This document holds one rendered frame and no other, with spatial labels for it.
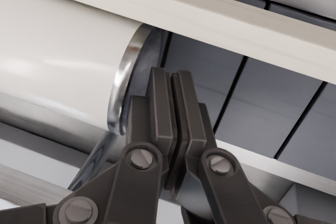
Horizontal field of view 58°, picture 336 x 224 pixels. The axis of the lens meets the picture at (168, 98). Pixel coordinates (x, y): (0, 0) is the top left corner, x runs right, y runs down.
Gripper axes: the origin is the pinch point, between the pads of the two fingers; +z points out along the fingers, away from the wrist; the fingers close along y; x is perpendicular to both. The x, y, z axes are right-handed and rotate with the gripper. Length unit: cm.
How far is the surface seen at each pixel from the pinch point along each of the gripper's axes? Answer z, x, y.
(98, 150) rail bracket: 6.4, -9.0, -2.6
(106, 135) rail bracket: 7.9, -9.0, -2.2
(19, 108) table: 14.4, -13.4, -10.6
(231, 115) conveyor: 3.7, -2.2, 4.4
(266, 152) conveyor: 2.8, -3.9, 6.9
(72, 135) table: 12.5, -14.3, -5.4
